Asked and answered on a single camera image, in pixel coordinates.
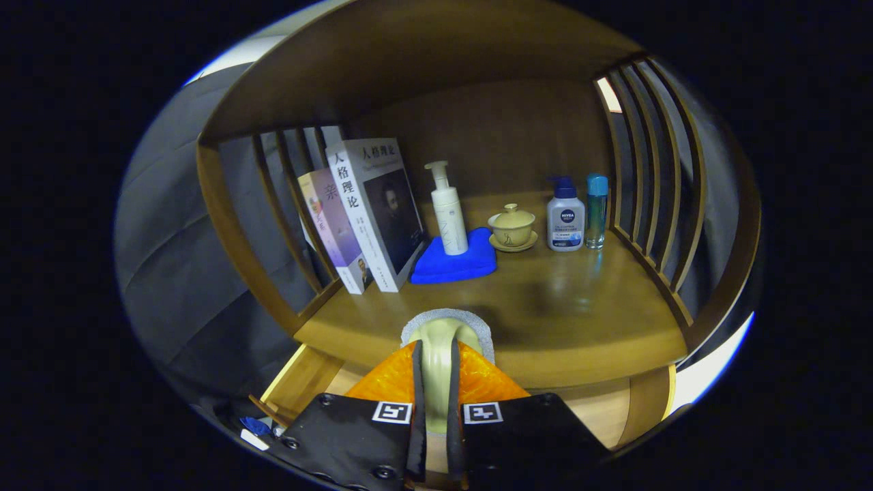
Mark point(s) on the purple book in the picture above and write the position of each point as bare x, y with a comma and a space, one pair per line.
334, 225

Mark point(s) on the white pump bottle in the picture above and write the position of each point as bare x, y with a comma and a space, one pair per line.
451, 225

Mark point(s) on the small blue object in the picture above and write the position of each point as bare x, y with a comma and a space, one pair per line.
256, 426

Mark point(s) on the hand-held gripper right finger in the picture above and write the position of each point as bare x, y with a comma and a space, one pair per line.
532, 443

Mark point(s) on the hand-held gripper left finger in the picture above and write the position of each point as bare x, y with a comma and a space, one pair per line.
341, 436

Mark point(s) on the white grey box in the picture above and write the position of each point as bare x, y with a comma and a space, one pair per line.
709, 372

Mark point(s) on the white blue-capped lotion bottle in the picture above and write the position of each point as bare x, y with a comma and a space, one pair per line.
565, 218

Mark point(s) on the brown wooden countertop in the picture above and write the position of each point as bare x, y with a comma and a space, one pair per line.
559, 307

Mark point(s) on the white and black book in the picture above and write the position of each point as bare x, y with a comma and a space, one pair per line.
382, 204

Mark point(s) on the yellow lidded teacup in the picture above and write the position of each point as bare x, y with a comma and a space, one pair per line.
511, 228

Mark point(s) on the brown wooden cabinet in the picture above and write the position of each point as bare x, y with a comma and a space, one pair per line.
491, 136

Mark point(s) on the blue folded cloth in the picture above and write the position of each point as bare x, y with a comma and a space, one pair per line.
443, 269

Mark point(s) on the teal glass bottle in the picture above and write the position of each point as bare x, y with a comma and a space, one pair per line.
597, 204

